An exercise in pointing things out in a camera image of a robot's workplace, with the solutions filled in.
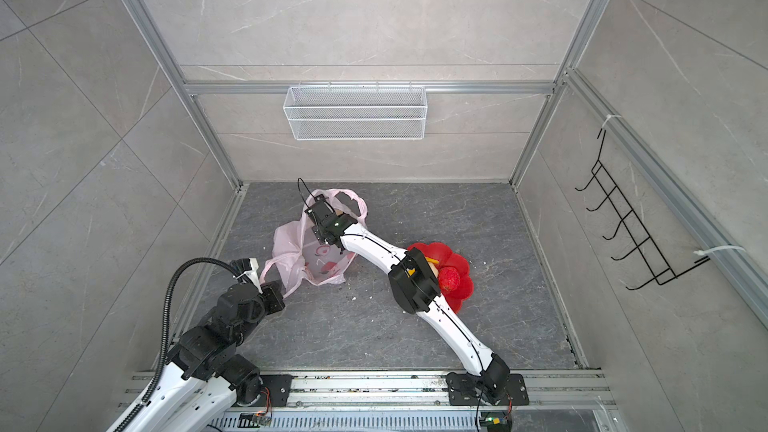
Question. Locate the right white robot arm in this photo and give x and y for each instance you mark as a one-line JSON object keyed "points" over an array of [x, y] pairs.
{"points": [[415, 288]]}

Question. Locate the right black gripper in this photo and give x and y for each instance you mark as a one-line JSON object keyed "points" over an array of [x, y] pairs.
{"points": [[319, 234]]}

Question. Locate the red flower-shaped plate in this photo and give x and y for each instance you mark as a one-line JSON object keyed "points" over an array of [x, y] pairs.
{"points": [[448, 258]]}

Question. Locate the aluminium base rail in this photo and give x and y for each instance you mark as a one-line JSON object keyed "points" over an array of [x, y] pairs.
{"points": [[569, 400]]}

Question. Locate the pink printed plastic bag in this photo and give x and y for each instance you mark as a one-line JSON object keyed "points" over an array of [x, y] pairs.
{"points": [[298, 255]]}

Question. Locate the white wire mesh basket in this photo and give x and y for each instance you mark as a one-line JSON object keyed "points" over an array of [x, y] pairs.
{"points": [[359, 112]]}

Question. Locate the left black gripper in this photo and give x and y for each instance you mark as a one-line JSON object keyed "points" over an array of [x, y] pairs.
{"points": [[271, 292]]}

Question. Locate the black wire hook rack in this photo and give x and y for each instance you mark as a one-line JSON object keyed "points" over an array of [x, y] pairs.
{"points": [[658, 270]]}

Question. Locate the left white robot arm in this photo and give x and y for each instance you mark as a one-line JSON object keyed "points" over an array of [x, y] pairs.
{"points": [[203, 375]]}

